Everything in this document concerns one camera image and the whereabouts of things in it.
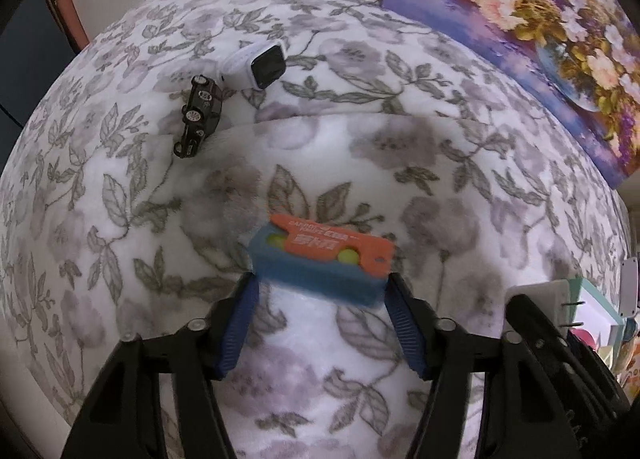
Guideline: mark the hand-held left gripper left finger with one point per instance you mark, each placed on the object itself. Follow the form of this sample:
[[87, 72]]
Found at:
[[240, 334]]

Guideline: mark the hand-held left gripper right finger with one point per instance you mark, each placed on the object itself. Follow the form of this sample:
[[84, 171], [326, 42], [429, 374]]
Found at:
[[405, 329]]

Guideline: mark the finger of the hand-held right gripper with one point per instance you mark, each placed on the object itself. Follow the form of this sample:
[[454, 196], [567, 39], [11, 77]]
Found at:
[[560, 354]]

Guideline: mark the teal box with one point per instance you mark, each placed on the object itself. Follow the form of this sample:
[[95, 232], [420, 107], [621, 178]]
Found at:
[[600, 311]]

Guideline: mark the white plug adapter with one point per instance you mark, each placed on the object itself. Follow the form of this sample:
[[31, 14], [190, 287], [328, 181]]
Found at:
[[550, 294]]

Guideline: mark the blue orange toy knife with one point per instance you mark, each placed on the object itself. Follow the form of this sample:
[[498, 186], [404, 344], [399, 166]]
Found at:
[[310, 269]]

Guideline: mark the floral grey white blanket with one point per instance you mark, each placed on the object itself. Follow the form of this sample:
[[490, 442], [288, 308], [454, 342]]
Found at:
[[125, 239]]

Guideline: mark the black toy car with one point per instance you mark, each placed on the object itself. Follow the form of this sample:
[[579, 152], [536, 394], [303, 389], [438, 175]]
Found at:
[[197, 114]]

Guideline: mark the white smartwatch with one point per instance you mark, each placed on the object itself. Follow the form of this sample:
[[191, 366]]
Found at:
[[262, 64]]

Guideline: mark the flower painting canvas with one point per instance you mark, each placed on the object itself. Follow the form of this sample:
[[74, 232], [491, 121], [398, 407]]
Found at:
[[525, 14]]

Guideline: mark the reddish brown board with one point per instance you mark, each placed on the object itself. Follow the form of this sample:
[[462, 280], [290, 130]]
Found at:
[[65, 9]]

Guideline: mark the white wall device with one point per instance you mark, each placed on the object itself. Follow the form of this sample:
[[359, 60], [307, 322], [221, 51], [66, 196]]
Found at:
[[628, 286]]

